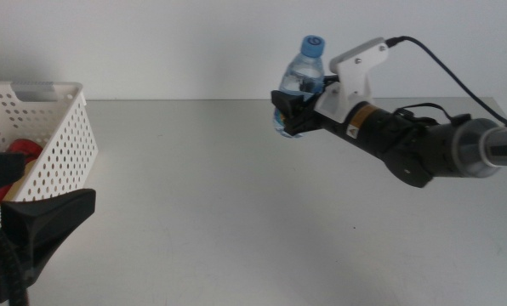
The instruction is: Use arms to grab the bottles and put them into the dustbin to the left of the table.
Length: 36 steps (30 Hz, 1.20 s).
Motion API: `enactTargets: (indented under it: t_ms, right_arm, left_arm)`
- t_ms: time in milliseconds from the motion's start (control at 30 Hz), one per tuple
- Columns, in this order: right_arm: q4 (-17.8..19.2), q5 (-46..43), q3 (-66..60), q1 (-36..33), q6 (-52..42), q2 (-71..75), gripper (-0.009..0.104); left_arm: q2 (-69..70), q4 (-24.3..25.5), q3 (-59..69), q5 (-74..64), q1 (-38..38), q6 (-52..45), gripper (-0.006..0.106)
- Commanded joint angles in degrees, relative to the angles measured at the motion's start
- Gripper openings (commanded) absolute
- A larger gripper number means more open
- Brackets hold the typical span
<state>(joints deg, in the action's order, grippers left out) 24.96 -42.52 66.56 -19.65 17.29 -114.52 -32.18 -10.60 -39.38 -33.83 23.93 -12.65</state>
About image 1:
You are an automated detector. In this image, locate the clear water bottle blue cap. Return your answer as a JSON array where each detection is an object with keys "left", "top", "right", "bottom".
[{"left": 272, "top": 35, "right": 327, "bottom": 139}]

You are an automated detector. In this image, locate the right thin black wire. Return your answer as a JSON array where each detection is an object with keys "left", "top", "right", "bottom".
[{"left": 393, "top": 101, "right": 472, "bottom": 127}]

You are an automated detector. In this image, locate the red soda can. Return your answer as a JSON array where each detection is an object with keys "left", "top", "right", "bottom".
[{"left": 0, "top": 139, "right": 44, "bottom": 207}]

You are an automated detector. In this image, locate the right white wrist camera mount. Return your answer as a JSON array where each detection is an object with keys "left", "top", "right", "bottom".
[{"left": 314, "top": 37, "right": 390, "bottom": 125}]

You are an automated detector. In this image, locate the white perforated plastic basket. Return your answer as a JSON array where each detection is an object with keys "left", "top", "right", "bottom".
[{"left": 0, "top": 81, "right": 100, "bottom": 203}]

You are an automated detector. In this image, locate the right black camera cable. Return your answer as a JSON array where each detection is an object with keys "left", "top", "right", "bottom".
[{"left": 384, "top": 35, "right": 507, "bottom": 128}]

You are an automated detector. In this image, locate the yellow tea bottle green label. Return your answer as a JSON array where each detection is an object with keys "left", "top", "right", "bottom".
[{"left": 2, "top": 161, "right": 36, "bottom": 202}]

